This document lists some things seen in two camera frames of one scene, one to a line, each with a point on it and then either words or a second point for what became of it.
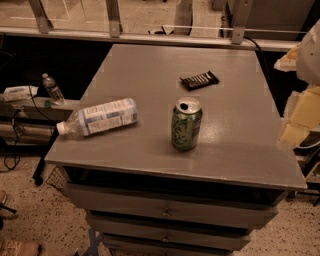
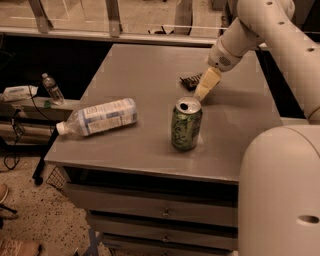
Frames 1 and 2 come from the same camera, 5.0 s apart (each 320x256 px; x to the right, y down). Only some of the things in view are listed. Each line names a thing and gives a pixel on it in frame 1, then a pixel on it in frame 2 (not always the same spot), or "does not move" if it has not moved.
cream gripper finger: [304, 118] to [220, 60]
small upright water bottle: [54, 92] does not move
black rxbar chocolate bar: [200, 81] does not move
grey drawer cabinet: [206, 162] does not move
